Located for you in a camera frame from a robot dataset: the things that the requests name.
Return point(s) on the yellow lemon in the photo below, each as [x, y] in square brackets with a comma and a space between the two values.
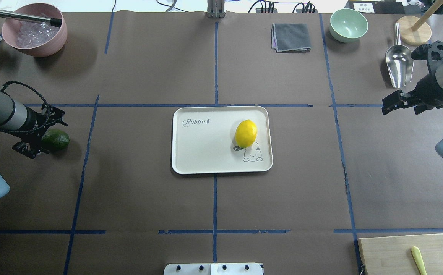
[246, 133]

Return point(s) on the grey folded cloth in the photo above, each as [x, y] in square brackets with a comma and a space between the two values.
[290, 37]

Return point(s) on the wooden mug stand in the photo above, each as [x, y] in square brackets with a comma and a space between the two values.
[415, 30]

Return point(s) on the bubble wrap in bowl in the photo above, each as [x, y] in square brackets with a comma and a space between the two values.
[34, 34]

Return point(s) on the pink bowl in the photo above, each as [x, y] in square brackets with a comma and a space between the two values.
[10, 30]

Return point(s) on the yellow plastic knife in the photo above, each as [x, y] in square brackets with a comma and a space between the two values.
[417, 256]

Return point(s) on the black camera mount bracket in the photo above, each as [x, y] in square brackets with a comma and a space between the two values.
[432, 53]

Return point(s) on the green avocado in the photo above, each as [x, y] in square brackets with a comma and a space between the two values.
[55, 140]

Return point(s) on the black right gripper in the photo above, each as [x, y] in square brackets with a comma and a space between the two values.
[427, 88]

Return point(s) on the wooden cutting board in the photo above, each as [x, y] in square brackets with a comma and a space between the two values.
[403, 255]

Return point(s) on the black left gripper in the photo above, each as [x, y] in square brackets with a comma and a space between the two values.
[34, 123]

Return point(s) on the black handled tool in bowl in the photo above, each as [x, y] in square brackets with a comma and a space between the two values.
[55, 22]

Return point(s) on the steel scoop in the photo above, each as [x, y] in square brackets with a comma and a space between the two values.
[399, 61]

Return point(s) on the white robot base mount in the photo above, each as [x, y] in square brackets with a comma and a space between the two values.
[237, 268]

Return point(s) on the light green bowl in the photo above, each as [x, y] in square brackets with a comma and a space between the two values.
[347, 25]

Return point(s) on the cream rabbit tray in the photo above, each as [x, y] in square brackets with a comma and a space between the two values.
[203, 140]

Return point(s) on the left arm camera bracket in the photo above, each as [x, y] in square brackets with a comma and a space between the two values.
[53, 115]

